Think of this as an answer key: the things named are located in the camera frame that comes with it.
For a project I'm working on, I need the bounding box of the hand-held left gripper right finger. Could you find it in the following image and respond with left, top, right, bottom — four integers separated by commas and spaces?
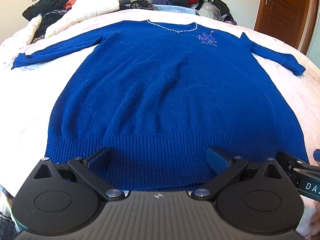
191, 146, 288, 201

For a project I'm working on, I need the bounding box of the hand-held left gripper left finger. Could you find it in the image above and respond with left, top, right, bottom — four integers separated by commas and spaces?
32, 147, 125, 202

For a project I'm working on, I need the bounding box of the blue knit sweater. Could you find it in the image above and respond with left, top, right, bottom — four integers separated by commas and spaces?
11, 19, 309, 192

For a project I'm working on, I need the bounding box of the pink bed blanket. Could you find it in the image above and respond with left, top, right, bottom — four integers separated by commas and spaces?
0, 9, 320, 205

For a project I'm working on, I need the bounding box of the white floral quilt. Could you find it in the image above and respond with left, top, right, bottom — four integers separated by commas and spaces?
0, 15, 43, 65

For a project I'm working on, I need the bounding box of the clear plastic bag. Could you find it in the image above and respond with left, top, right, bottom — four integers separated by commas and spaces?
200, 2, 223, 20

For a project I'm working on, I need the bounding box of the dark patterned garment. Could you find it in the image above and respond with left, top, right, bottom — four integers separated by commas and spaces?
32, 9, 65, 43

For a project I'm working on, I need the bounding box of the white puffer jacket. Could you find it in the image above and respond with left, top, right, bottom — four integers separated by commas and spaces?
45, 0, 123, 39

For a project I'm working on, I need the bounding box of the brown wooden door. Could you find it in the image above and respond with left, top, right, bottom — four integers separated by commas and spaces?
254, 0, 313, 54

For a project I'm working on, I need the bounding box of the light blue knit blanket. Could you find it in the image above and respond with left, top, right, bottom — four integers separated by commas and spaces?
152, 4, 200, 17

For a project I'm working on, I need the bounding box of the leopard print garment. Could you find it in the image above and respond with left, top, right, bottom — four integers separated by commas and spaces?
130, 0, 154, 11

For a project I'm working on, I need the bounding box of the black jacket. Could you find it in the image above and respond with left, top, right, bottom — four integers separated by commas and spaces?
22, 0, 88, 22

